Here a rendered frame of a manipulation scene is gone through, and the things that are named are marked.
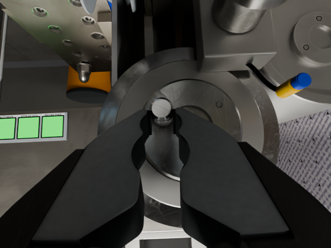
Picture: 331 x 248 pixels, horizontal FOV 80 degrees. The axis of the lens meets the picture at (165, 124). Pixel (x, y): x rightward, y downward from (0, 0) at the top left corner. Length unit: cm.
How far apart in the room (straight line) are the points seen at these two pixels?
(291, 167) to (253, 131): 22
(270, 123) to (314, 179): 17
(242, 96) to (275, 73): 4
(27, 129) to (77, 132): 12
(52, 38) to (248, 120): 41
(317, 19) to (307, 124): 15
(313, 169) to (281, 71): 17
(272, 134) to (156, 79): 10
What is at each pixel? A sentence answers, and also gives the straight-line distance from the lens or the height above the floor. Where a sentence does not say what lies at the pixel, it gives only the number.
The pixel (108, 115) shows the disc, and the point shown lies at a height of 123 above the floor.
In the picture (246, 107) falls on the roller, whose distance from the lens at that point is 17.
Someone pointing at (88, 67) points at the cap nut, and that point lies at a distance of 56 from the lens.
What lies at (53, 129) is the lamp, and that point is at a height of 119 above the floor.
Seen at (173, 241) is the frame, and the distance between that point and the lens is 61.
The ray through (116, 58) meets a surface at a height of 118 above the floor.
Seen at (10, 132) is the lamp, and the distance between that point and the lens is 62.
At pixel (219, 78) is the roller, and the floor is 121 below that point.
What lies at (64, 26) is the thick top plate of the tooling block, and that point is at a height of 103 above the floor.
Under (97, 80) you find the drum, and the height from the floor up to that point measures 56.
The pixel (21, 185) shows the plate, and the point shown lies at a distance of 61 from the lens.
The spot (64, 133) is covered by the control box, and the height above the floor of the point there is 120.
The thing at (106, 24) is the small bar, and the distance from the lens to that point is 38.
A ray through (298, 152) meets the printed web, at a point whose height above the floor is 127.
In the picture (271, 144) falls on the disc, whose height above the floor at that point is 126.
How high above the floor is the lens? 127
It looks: 9 degrees down
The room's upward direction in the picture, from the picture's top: 177 degrees clockwise
